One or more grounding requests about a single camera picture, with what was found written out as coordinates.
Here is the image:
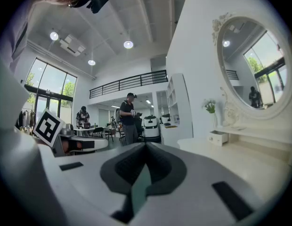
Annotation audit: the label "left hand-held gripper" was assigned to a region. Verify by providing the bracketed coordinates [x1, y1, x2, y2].
[32, 108, 109, 157]

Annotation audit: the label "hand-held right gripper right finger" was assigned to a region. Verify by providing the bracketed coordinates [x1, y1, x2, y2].
[134, 142, 267, 226]

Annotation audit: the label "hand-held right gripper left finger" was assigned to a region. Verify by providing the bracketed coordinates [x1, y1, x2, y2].
[39, 142, 146, 226]

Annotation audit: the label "white vanity table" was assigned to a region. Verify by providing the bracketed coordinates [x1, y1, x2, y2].
[176, 120, 292, 197]

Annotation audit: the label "white small drawer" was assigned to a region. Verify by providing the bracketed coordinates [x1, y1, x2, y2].
[208, 130, 229, 147]

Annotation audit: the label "black chair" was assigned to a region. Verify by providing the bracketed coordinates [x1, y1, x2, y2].
[91, 127, 104, 138]
[105, 125, 116, 142]

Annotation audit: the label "black mezzanine railing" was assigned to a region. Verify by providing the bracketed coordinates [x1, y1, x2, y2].
[89, 69, 169, 99]

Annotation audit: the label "white vase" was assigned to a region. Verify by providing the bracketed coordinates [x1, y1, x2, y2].
[211, 112, 219, 129]

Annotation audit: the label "clothes rack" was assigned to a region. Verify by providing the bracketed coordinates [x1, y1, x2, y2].
[17, 108, 37, 136]

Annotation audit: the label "large glass window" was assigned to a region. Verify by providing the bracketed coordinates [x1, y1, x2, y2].
[24, 57, 78, 127]

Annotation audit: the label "white shelf cabinet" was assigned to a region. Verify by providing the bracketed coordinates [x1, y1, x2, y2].
[166, 73, 194, 148]

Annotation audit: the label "white artificial flowers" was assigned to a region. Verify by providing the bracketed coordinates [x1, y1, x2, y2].
[202, 99, 217, 114]

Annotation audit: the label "white ceiling air conditioner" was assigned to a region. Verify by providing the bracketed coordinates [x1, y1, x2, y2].
[59, 34, 87, 57]

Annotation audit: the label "person's lavender shirt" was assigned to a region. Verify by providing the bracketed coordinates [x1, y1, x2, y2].
[0, 0, 43, 80]

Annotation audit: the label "oval white framed mirror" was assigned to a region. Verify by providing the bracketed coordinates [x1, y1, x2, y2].
[211, 12, 292, 129]

